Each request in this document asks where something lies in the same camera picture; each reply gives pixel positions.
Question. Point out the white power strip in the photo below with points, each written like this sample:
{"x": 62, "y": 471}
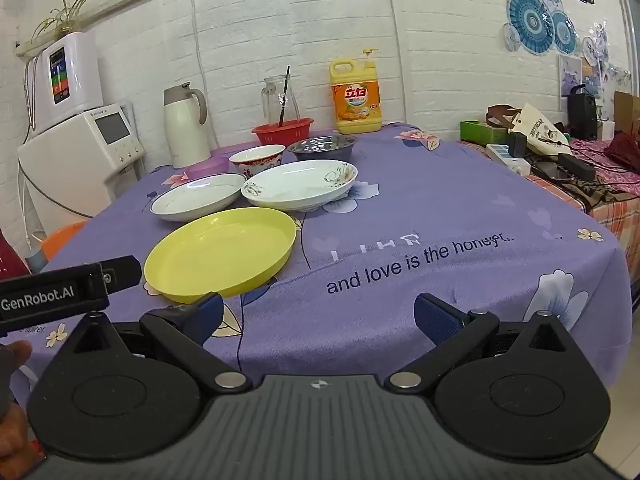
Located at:
{"x": 507, "y": 160}

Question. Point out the black power adapter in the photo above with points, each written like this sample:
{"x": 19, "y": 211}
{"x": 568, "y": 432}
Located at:
{"x": 518, "y": 145}

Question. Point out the white plate with floral print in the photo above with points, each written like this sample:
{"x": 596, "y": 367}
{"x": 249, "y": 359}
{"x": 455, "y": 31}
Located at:
{"x": 295, "y": 185}

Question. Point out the purple floral tablecloth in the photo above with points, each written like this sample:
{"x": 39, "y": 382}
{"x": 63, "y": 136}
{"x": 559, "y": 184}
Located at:
{"x": 400, "y": 200}

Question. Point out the person's left hand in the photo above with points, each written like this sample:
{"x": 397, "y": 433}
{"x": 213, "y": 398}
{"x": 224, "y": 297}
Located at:
{"x": 19, "y": 353}

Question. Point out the purple plastic bowl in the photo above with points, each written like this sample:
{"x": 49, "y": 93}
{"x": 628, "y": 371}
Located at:
{"x": 205, "y": 168}

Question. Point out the yellow plastic plate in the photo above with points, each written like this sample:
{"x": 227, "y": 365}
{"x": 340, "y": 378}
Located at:
{"x": 220, "y": 255}

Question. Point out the wall poster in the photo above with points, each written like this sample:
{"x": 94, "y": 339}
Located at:
{"x": 570, "y": 76}

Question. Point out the glass pitcher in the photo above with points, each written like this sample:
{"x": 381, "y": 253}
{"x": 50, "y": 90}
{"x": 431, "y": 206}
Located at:
{"x": 271, "y": 105}

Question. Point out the orange stool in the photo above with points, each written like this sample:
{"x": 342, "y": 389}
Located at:
{"x": 60, "y": 240}

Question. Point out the black speaker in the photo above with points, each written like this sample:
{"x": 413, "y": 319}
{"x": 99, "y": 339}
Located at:
{"x": 582, "y": 115}

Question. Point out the cream tote bag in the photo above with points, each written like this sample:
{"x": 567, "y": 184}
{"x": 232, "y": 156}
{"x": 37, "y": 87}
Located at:
{"x": 540, "y": 127}

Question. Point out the green box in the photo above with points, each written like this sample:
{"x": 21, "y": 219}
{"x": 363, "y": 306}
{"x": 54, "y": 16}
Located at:
{"x": 480, "y": 132}

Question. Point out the white countertop water dispenser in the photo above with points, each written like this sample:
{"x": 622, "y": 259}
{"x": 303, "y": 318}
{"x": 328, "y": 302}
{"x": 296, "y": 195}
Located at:
{"x": 75, "y": 162}

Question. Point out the white thermos jug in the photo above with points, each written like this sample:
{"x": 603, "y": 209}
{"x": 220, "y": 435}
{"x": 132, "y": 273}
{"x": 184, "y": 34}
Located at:
{"x": 184, "y": 130}

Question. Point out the white plate with blue rim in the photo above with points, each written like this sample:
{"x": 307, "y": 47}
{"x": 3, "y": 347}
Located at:
{"x": 195, "y": 198}

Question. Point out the green potted plant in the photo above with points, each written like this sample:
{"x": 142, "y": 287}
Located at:
{"x": 67, "y": 14}

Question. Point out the cardboard box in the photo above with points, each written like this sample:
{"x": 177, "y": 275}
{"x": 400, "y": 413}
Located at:
{"x": 627, "y": 112}

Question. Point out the metal bowl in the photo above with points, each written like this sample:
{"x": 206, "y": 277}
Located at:
{"x": 320, "y": 146}

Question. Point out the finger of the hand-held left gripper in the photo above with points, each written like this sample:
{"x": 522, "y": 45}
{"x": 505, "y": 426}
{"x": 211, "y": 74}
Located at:
{"x": 122, "y": 272}

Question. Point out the red object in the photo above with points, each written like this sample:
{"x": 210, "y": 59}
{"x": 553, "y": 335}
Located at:
{"x": 12, "y": 257}

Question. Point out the long black box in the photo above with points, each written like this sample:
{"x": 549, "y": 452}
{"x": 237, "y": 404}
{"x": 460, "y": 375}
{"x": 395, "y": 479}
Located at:
{"x": 577, "y": 166}

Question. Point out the white bowl with red pattern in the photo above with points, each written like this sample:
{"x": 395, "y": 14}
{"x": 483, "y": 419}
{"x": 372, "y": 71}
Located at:
{"x": 257, "y": 163}

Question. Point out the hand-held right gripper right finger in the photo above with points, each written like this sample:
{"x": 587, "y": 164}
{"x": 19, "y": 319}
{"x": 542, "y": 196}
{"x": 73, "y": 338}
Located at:
{"x": 434, "y": 318}

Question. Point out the yellow detergent bottle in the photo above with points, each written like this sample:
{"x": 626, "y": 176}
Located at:
{"x": 356, "y": 102}

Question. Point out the black stirring stick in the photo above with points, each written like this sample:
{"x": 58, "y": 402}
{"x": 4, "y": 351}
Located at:
{"x": 285, "y": 94}

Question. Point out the large blue paper fan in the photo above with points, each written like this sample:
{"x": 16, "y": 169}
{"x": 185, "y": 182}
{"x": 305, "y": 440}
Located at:
{"x": 530, "y": 20}

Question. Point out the medium blue paper fan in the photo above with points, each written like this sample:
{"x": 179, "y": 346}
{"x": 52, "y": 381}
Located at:
{"x": 565, "y": 34}

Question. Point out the dark red knit cloth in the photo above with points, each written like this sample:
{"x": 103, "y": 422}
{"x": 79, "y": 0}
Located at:
{"x": 622, "y": 152}

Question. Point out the white wall water purifier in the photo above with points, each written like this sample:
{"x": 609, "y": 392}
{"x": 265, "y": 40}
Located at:
{"x": 75, "y": 77}

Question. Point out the red plastic strainer basket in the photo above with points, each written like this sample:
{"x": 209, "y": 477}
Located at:
{"x": 282, "y": 136}

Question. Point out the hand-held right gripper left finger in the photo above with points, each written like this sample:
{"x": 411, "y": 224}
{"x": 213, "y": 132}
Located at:
{"x": 212, "y": 311}

